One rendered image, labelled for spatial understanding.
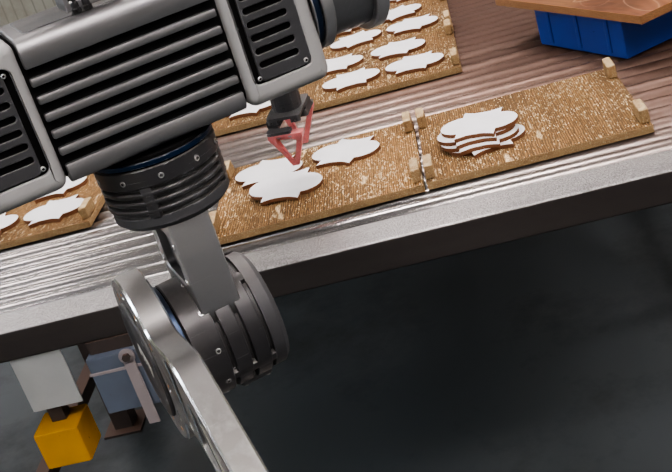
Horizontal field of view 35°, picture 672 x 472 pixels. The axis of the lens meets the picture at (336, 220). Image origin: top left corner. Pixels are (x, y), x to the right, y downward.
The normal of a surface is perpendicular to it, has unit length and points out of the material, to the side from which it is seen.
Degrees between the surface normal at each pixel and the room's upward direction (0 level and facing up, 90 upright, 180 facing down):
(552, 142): 0
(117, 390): 90
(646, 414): 0
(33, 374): 90
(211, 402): 29
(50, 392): 90
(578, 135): 0
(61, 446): 90
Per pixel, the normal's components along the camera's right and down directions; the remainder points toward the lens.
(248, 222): -0.28, -0.87
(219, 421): -0.04, -0.64
